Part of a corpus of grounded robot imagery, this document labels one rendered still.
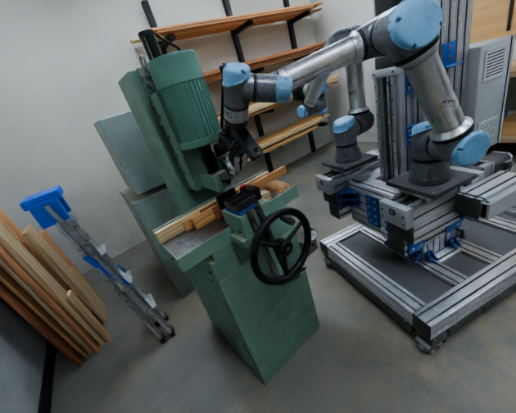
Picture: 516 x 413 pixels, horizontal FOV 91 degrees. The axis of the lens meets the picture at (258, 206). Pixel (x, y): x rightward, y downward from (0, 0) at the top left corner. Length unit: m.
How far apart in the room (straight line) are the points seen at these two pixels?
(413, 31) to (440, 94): 0.20
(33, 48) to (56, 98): 0.42
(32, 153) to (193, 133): 2.46
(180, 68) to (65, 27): 2.50
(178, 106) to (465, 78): 1.22
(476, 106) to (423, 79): 0.64
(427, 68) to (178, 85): 0.75
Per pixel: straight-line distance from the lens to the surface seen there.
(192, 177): 1.14
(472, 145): 1.03
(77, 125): 3.26
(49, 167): 3.28
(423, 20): 0.88
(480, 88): 1.54
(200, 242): 0.95
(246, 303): 1.17
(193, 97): 0.97
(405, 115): 1.36
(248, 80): 0.76
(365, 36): 0.97
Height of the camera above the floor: 1.35
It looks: 25 degrees down
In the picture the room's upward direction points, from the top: 17 degrees counter-clockwise
